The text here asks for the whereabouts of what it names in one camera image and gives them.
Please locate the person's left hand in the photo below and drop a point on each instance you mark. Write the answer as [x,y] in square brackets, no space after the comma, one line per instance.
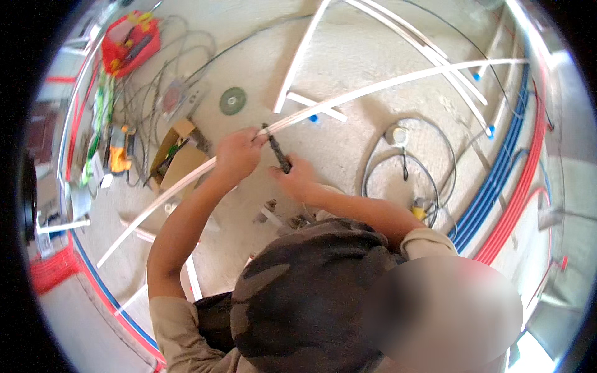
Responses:
[235,154]

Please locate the person's right hand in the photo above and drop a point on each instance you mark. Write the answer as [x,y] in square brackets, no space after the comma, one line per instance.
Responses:
[298,179]

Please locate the person's right fingers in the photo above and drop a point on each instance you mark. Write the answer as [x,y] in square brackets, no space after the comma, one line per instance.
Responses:
[282,176]

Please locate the person's left fingers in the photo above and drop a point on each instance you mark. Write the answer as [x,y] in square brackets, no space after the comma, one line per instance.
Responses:
[255,142]

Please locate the black hand tool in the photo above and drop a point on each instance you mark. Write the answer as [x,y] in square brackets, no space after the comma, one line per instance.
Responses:
[278,150]

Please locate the long white plastic pipe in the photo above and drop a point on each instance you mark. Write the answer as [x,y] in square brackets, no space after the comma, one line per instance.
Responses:
[373,88]

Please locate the grey pipe fittings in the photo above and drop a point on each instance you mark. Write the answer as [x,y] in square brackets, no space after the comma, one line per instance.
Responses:
[280,214]

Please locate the green grinding disc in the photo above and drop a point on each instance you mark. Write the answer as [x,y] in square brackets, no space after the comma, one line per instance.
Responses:
[232,100]

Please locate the short white plastic pipe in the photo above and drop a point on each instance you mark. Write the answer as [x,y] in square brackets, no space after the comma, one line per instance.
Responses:
[322,108]

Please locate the open cardboard box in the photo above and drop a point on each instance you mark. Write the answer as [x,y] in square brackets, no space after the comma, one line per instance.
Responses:
[182,161]

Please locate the person's body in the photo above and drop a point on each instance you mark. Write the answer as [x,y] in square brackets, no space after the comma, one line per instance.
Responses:
[317,303]

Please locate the white pipe offcuts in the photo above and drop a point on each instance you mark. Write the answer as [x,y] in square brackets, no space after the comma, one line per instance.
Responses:
[192,279]

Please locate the orange power tool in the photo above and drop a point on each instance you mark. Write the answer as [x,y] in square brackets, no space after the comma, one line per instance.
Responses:
[119,156]

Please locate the yellow plug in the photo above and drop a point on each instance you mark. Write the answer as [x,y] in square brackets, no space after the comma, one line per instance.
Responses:
[419,210]

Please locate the red tool bag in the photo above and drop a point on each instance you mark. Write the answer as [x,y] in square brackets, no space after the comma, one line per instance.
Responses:
[130,44]

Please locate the white pipe with blue cap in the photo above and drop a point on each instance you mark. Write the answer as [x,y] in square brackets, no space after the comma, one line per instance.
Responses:
[447,74]
[419,44]

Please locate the red and blue edge pipes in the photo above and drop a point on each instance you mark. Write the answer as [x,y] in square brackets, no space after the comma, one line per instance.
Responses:
[116,307]

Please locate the bundle of blue floor pipes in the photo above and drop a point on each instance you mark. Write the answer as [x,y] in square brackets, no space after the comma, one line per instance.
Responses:
[494,177]

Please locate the bundle of red floor pipes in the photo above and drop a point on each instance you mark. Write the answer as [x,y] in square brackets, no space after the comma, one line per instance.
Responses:
[517,200]

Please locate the red mesh roll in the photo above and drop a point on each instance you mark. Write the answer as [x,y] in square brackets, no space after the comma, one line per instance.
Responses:
[53,270]

